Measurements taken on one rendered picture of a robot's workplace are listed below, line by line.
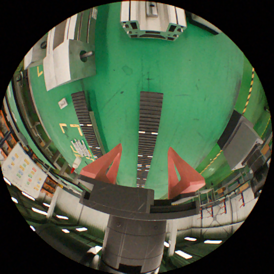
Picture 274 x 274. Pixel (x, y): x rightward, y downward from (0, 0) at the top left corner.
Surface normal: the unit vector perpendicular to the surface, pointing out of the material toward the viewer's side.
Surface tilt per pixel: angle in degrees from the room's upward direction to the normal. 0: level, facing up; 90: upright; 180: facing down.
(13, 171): 90
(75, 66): 90
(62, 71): 0
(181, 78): 0
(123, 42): 0
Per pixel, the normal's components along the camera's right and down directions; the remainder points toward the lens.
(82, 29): 0.99, 0.09
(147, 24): -0.14, 0.65
